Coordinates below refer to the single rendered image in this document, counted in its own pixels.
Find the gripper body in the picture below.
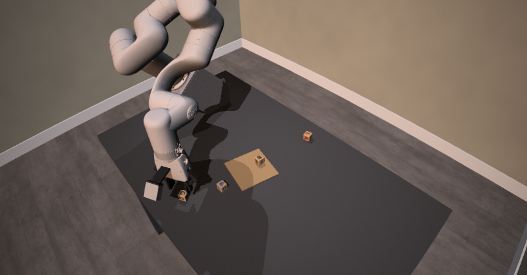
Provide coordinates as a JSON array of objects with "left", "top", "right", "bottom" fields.
[{"left": 154, "top": 150, "right": 193, "bottom": 182}]

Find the tan block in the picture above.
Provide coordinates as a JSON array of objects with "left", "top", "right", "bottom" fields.
[
  {"left": 303, "top": 131, "right": 312, "bottom": 141},
  {"left": 255, "top": 154, "right": 264, "bottom": 166},
  {"left": 217, "top": 180, "right": 227, "bottom": 192},
  {"left": 178, "top": 190, "right": 189, "bottom": 201}
]

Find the orange flat mat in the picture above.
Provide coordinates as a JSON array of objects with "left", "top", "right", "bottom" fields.
[{"left": 224, "top": 149, "right": 279, "bottom": 191}]

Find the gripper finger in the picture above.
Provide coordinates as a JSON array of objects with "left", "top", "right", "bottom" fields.
[
  {"left": 183, "top": 168, "right": 199, "bottom": 195},
  {"left": 154, "top": 166, "right": 175, "bottom": 190}
]

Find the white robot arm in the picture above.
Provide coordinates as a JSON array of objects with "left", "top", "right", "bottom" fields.
[{"left": 110, "top": 0, "right": 224, "bottom": 201}]

